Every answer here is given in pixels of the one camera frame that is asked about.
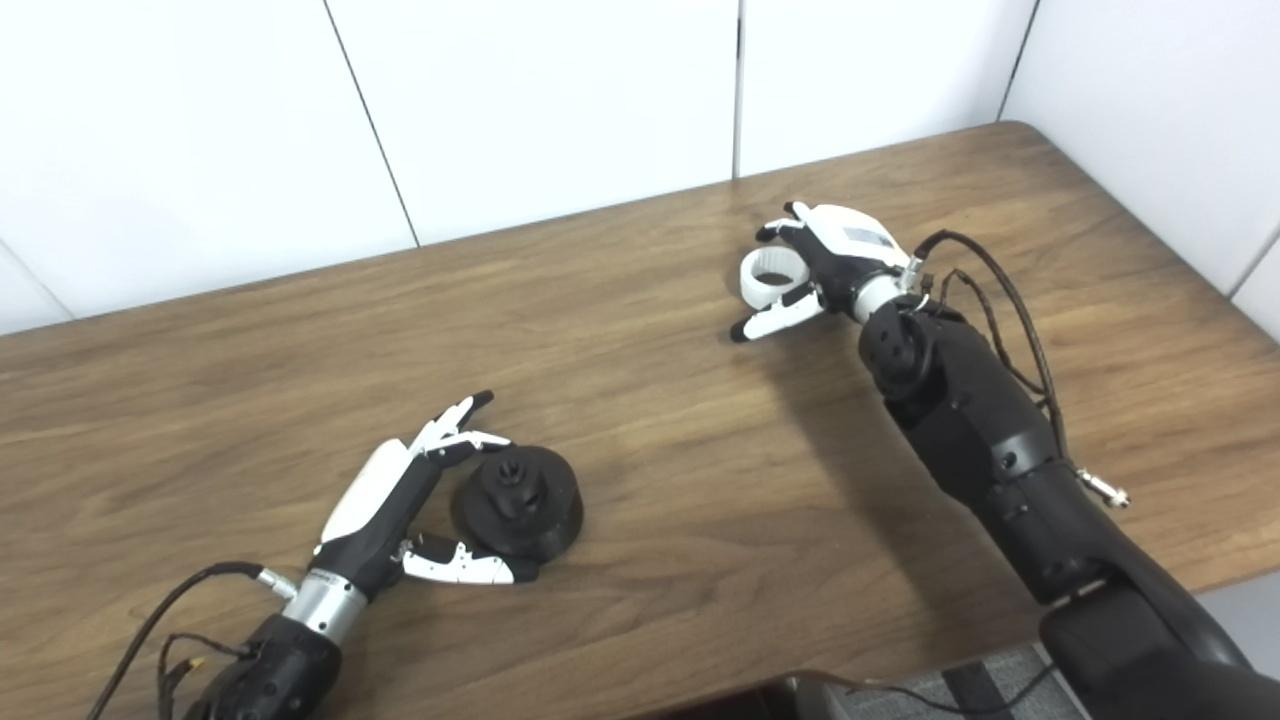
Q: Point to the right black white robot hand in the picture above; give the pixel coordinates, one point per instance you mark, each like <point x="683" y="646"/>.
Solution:
<point x="845" y="255"/>

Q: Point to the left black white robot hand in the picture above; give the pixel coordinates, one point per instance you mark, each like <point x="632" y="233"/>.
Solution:
<point x="385" y="510"/>

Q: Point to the round black plastic part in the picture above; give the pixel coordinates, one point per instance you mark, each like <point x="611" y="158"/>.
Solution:
<point x="530" y="520"/>

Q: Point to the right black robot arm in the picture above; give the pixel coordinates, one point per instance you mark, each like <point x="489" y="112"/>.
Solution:
<point x="1000" y="440"/>

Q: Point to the grey striped pad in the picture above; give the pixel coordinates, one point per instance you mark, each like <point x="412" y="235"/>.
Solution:
<point x="1010" y="685"/>

